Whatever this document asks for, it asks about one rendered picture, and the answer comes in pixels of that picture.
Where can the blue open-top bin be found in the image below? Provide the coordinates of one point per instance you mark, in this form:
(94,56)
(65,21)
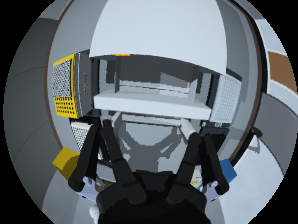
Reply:
(228,172)

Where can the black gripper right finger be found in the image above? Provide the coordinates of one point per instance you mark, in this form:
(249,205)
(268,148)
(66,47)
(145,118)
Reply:
(213,181)

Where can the light grey bench mat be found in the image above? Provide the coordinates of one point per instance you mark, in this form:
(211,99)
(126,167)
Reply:
(148,146)

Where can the yellow bin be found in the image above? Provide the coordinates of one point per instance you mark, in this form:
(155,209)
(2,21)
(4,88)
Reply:
(66,160)

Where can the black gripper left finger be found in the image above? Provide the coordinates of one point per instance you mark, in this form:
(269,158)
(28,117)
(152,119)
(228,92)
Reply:
(83,178)

